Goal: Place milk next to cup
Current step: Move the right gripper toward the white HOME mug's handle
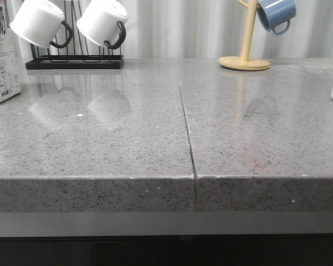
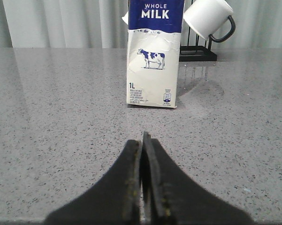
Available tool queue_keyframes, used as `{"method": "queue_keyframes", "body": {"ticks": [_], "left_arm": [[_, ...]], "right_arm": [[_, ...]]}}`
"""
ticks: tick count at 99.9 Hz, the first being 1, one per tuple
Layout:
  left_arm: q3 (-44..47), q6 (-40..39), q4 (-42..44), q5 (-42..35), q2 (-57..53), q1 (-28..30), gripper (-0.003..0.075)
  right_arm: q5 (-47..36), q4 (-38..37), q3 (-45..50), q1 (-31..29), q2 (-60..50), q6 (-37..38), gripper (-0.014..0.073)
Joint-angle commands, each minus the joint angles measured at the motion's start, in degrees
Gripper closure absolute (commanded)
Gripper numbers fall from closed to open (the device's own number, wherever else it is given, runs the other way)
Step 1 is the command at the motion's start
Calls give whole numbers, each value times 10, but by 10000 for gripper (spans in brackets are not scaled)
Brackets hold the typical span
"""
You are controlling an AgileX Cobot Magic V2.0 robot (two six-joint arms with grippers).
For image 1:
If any white blue milk carton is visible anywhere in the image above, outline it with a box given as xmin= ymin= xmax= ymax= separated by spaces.
xmin=0 ymin=1 xmax=22 ymax=103

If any wooden mug tree stand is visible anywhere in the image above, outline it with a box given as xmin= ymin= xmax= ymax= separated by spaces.
xmin=218 ymin=0 xmax=270 ymax=71

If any blue enamel mug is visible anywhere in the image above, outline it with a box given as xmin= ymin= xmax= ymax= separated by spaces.
xmin=257 ymin=0 xmax=296 ymax=35

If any white mug black handle right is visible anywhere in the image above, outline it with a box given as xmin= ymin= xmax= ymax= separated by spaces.
xmin=76 ymin=0 xmax=128 ymax=50

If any white mug black handle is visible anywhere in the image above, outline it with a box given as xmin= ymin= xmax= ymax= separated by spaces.
xmin=76 ymin=0 xmax=128 ymax=50
xmin=10 ymin=1 xmax=73 ymax=49

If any black wire mug rack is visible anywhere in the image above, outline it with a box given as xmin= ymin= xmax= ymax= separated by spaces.
xmin=25 ymin=1 xmax=124 ymax=70

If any white mug black handle left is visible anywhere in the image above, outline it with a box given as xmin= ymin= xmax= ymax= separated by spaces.
xmin=10 ymin=1 xmax=73 ymax=49

